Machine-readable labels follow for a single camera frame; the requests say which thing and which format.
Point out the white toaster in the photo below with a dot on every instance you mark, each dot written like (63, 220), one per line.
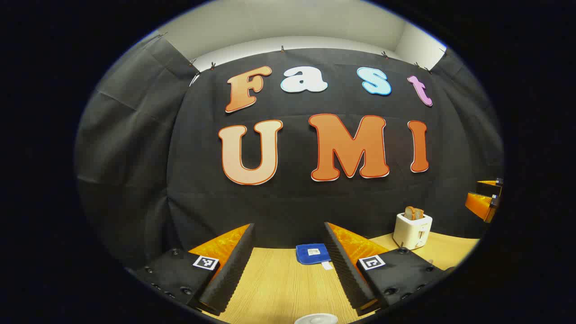
(411, 231)

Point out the black backdrop cloth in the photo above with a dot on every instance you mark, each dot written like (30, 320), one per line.
(292, 202)

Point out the blue folded towel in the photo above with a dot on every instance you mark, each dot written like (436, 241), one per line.
(312, 254)

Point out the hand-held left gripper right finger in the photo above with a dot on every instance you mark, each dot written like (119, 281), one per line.
(346, 274)

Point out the toast slice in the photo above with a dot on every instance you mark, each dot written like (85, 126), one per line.
(409, 213)
(419, 214)

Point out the white teacup lid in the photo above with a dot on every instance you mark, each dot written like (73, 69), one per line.
(316, 320)

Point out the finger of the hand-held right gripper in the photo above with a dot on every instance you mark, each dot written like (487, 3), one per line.
(488, 188)
(479, 204)

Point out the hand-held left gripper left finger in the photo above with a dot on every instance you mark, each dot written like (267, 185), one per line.
(229, 279)

